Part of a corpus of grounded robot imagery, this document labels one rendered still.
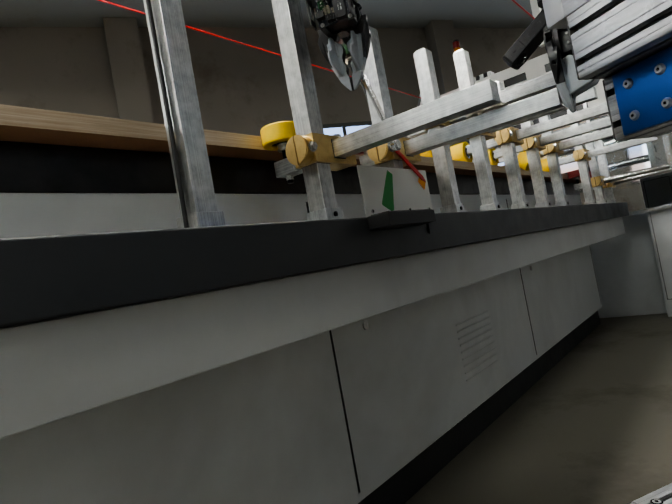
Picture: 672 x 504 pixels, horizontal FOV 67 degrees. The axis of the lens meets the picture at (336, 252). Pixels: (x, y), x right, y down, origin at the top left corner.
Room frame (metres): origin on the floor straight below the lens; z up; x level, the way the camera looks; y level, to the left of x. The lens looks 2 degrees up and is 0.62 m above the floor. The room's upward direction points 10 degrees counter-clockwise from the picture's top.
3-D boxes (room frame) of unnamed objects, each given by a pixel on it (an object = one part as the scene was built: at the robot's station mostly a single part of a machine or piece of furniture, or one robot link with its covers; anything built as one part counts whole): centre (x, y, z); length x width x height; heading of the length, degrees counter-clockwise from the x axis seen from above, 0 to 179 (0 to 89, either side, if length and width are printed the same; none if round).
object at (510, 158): (1.66, -0.62, 0.89); 0.03 x 0.03 x 0.48; 51
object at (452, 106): (0.85, -0.09, 0.82); 0.43 x 0.03 x 0.04; 51
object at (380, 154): (1.09, -0.16, 0.85); 0.13 x 0.06 x 0.05; 141
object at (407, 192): (1.04, -0.15, 0.75); 0.26 x 0.01 x 0.10; 141
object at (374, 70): (1.07, -0.15, 0.87); 0.03 x 0.03 x 0.48; 51
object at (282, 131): (0.97, 0.06, 0.85); 0.08 x 0.08 x 0.11
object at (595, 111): (1.65, -0.69, 0.95); 0.50 x 0.04 x 0.04; 51
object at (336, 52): (0.84, -0.06, 0.96); 0.06 x 0.03 x 0.09; 162
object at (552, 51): (0.87, -0.43, 0.91); 0.05 x 0.02 x 0.09; 141
